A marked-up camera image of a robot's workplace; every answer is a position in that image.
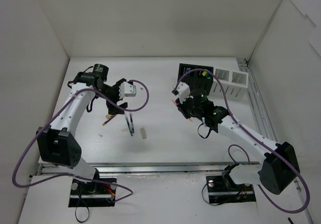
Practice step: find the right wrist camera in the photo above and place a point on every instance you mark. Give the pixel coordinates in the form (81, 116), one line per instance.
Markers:
(182, 92)

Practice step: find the red pen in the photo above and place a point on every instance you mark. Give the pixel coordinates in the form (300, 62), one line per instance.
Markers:
(174, 102)

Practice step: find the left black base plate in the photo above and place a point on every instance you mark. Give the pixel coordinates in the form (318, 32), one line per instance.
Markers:
(80, 196)

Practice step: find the orange pencil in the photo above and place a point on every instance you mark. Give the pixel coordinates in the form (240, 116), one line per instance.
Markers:
(108, 119)

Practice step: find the beige eraser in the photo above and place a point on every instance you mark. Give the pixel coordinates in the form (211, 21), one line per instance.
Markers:
(143, 133)

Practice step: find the teal tipped pen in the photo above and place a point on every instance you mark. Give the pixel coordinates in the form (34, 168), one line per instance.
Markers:
(128, 124)

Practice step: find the white divided organizer box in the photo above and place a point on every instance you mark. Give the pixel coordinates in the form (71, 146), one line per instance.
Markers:
(235, 83)

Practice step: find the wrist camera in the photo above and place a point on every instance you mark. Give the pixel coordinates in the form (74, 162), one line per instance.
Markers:
(127, 90)
(182, 92)

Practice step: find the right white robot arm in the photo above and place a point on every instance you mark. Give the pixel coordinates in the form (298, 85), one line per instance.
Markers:
(278, 165)

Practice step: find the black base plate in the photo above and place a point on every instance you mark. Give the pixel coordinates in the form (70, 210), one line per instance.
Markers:
(215, 192)
(80, 196)

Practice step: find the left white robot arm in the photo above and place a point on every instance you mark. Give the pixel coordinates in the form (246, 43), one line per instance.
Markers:
(57, 143)

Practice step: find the blue tipped pen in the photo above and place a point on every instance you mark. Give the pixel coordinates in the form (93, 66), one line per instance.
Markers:
(131, 122)

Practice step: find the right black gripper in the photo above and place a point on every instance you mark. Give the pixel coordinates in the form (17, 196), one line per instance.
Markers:
(182, 106)

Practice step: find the black divided organizer box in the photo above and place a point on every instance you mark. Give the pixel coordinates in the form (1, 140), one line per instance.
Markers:
(196, 80)

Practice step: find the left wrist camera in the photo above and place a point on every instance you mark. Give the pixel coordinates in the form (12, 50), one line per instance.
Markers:
(127, 90)

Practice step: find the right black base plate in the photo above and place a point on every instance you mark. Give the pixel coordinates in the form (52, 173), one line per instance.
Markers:
(215, 192)

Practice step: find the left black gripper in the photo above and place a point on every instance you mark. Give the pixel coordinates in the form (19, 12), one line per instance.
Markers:
(116, 99)

